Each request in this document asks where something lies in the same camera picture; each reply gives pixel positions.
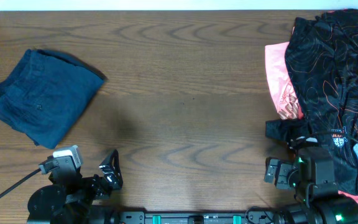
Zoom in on coral red garment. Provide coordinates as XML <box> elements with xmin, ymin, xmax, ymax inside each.
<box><xmin>265</xmin><ymin>42</ymin><xmax>358</xmax><ymax>203</ymax></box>

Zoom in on black patterned orange-line garment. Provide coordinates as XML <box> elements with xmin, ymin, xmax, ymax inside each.
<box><xmin>265</xmin><ymin>9</ymin><xmax>358</xmax><ymax>195</ymax></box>

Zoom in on dark blue denim shorts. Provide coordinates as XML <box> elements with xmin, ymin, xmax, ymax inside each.
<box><xmin>0</xmin><ymin>49</ymin><xmax>104</xmax><ymax>149</ymax></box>

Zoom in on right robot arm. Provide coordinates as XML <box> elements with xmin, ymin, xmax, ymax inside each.
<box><xmin>264</xmin><ymin>139</ymin><xmax>358</xmax><ymax>224</ymax></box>

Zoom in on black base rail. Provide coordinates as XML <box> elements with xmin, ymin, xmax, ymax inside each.
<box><xmin>88</xmin><ymin>207</ymin><xmax>291</xmax><ymax>224</ymax></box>

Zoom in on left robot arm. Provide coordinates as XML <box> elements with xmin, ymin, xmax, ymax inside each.
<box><xmin>27</xmin><ymin>146</ymin><xmax>123</xmax><ymax>224</ymax></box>

